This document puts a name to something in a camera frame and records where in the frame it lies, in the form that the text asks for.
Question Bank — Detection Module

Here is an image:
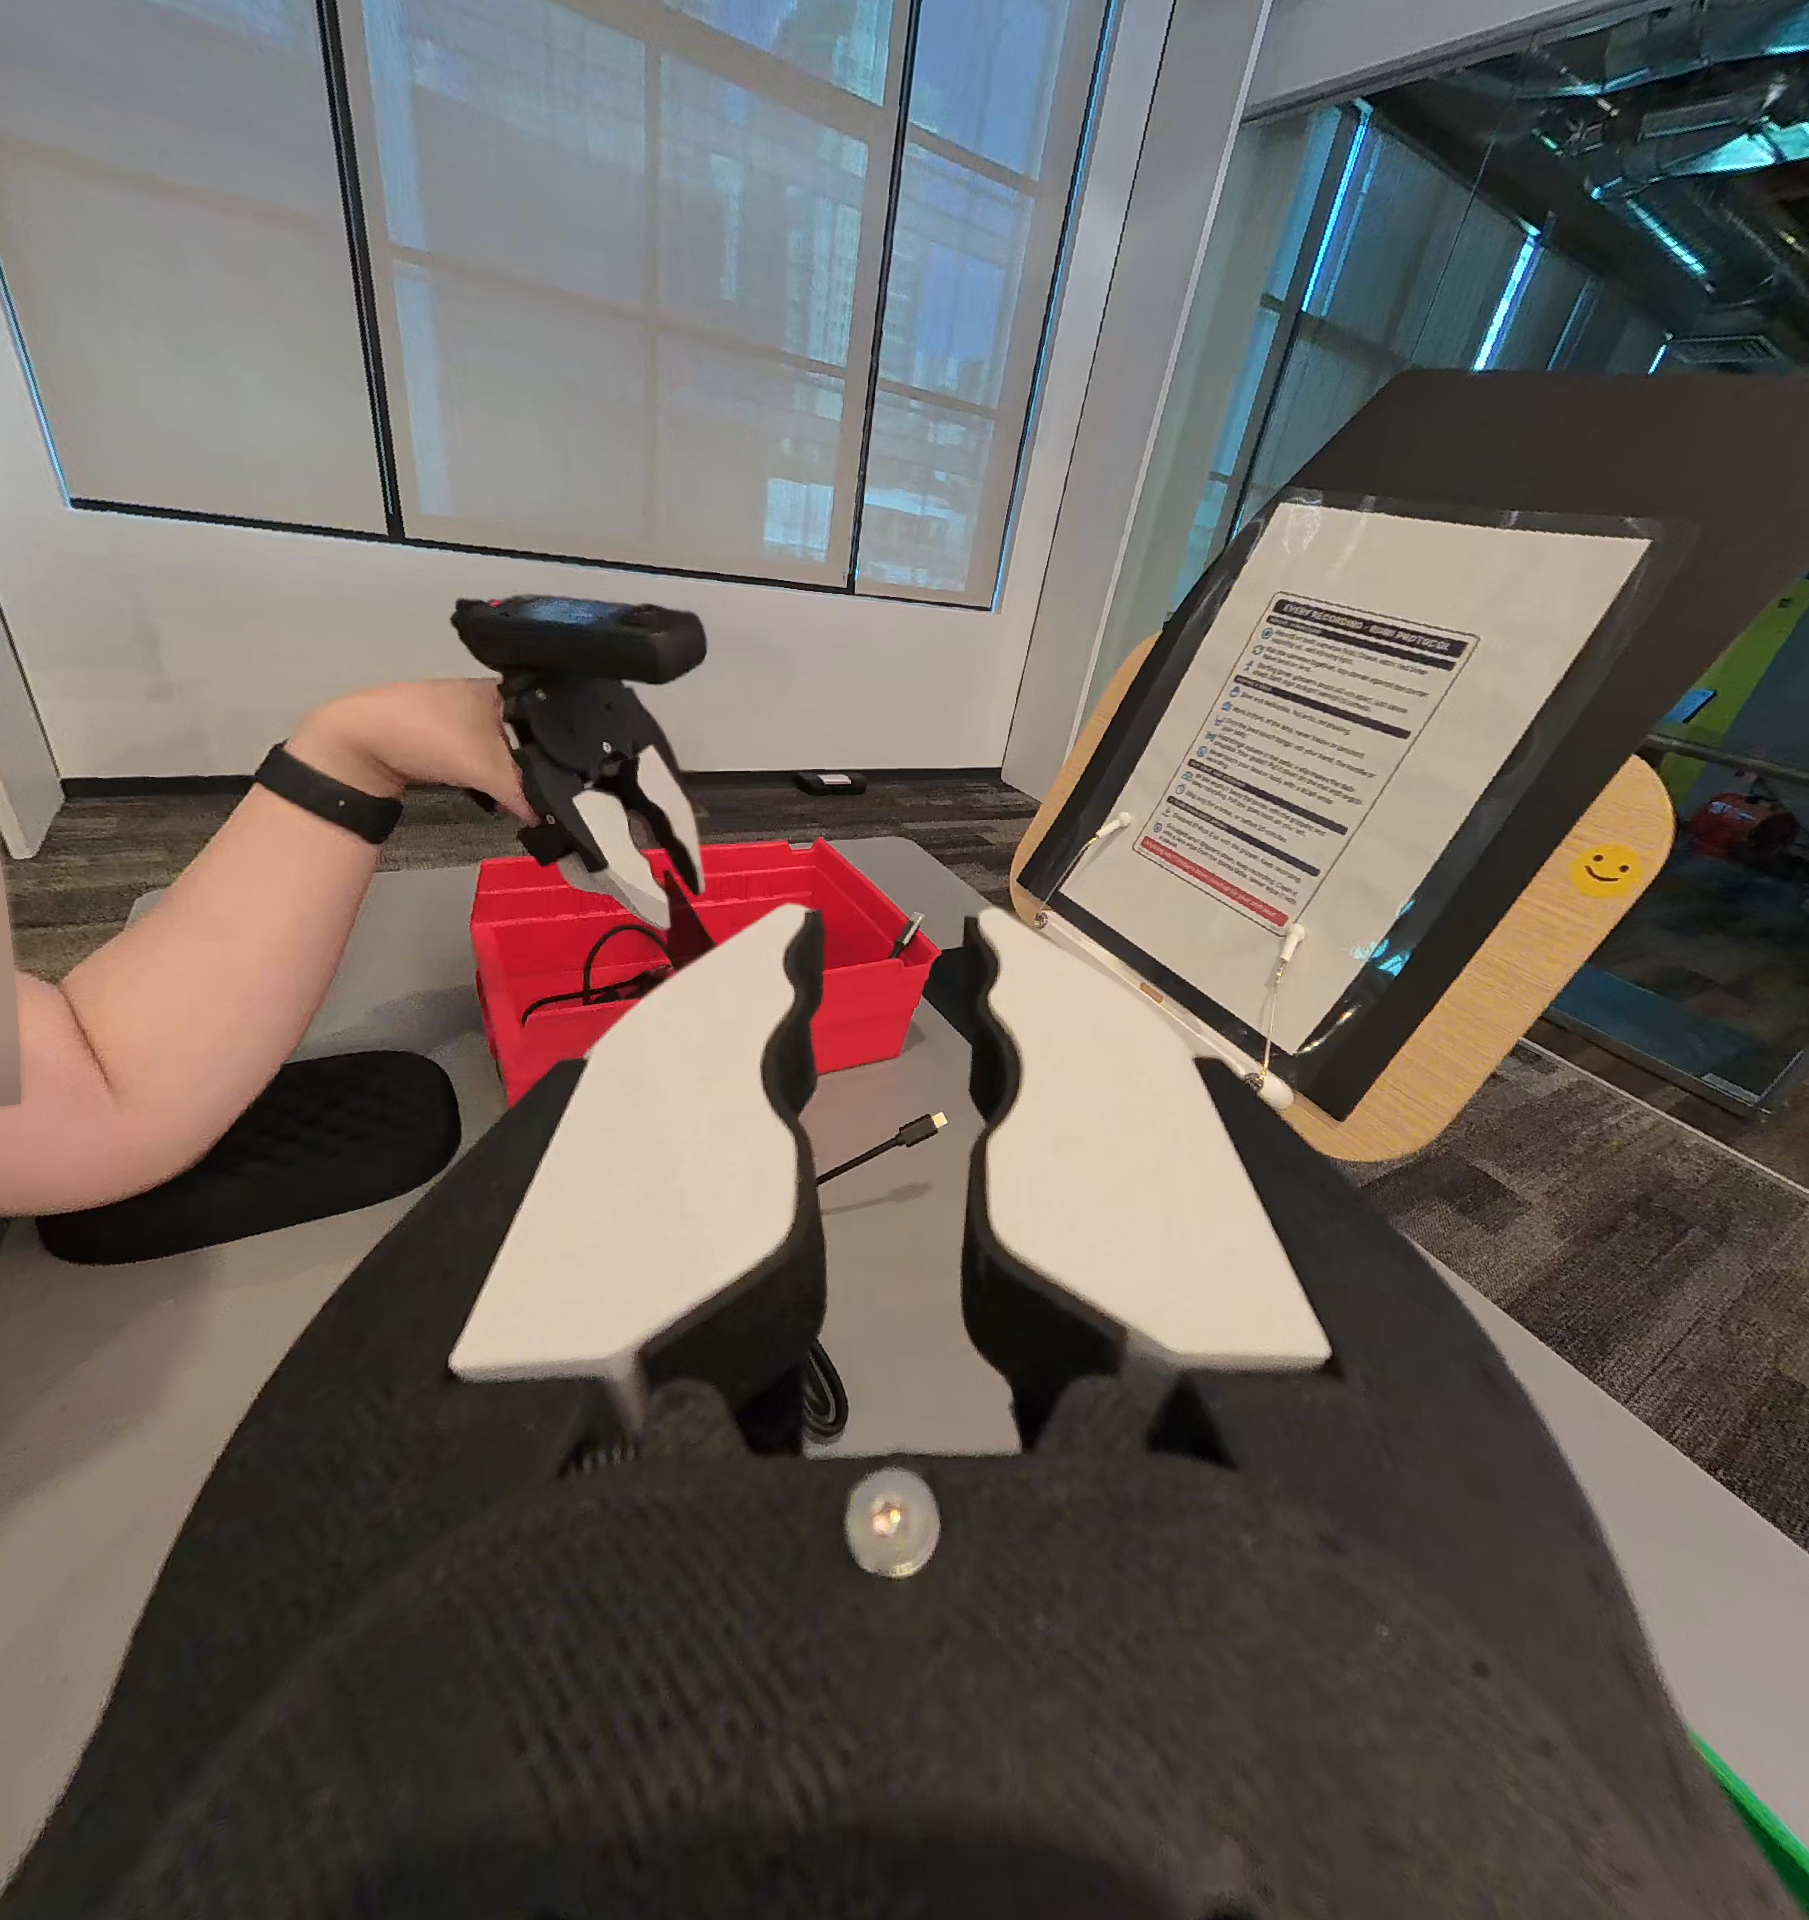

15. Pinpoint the large window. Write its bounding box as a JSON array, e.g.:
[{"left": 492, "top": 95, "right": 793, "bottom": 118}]
[{"left": 0, "top": 0, "right": 1115, "bottom": 609}]

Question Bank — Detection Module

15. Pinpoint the red plastic bin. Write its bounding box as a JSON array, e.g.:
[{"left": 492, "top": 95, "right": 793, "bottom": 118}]
[{"left": 468, "top": 835, "right": 941, "bottom": 1109}]

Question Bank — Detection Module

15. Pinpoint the black armrest pad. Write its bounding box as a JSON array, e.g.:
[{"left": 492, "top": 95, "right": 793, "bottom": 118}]
[{"left": 38, "top": 1051, "right": 462, "bottom": 1265}]

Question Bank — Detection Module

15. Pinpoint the person's left forearm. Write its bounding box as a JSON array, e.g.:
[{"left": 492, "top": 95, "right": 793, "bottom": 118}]
[{"left": 0, "top": 780, "right": 387, "bottom": 1216}]

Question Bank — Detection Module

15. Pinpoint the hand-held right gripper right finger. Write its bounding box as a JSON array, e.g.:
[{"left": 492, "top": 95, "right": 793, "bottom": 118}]
[{"left": 960, "top": 907, "right": 1335, "bottom": 1453}]

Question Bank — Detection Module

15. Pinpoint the red floor object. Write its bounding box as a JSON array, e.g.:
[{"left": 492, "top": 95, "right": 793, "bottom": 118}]
[{"left": 1689, "top": 791, "right": 1802, "bottom": 863}]

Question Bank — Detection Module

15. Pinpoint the person's left hand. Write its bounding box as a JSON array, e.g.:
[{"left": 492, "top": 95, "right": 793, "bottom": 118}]
[{"left": 290, "top": 677, "right": 546, "bottom": 828}]

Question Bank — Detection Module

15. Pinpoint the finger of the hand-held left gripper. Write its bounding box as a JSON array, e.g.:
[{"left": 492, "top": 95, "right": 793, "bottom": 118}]
[
  {"left": 566, "top": 783, "right": 676, "bottom": 932},
  {"left": 621, "top": 736, "right": 706, "bottom": 899}
]

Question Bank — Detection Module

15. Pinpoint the glass railing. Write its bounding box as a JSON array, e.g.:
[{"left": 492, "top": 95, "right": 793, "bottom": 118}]
[{"left": 1526, "top": 727, "right": 1809, "bottom": 1118}]

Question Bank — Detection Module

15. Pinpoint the green plastic bin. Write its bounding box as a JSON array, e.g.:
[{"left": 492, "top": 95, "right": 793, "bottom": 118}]
[{"left": 1684, "top": 1724, "right": 1809, "bottom": 1920}]

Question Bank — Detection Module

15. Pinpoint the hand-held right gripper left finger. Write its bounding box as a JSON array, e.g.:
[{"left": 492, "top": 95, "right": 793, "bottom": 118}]
[{"left": 447, "top": 903, "right": 826, "bottom": 1427}]

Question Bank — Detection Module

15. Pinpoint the black usb cable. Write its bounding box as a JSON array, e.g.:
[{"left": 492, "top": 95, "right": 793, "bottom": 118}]
[{"left": 518, "top": 923, "right": 684, "bottom": 1029}]

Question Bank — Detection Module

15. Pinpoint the laminated instruction sheet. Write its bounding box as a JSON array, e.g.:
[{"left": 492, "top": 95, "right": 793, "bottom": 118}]
[{"left": 1045, "top": 488, "right": 1700, "bottom": 1059}]

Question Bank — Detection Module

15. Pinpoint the wooden sign board stand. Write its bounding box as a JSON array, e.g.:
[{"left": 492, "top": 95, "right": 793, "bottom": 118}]
[{"left": 1008, "top": 366, "right": 1809, "bottom": 1163}]

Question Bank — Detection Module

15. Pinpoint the black wristband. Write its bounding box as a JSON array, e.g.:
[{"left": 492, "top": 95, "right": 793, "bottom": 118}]
[{"left": 250, "top": 739, "right": 407, "bottom": 844}]

